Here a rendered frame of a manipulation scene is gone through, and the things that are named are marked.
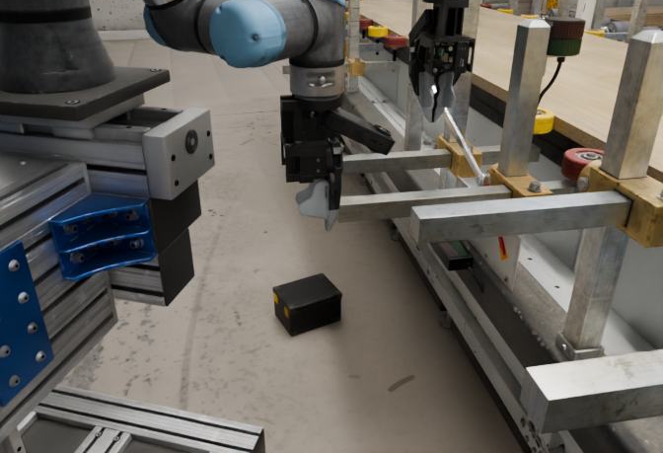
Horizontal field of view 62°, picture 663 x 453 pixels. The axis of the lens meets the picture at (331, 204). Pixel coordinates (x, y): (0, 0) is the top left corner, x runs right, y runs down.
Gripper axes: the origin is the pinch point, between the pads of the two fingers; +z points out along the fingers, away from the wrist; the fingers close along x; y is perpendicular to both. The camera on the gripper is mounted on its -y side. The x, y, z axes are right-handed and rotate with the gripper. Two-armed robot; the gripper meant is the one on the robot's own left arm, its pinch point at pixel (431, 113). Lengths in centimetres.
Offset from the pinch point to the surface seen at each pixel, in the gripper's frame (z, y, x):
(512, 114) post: -2.7, 11.6, 9.1
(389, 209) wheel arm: 9.8, 16.4, -11.6
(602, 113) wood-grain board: 4.2, -8.4, 39.7
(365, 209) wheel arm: 9.5, 16.4, -15.4
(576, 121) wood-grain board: 4.3, -4.3, 31.4
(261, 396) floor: 94, -35, -32
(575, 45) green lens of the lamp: -13.4, 13.8, 16.3
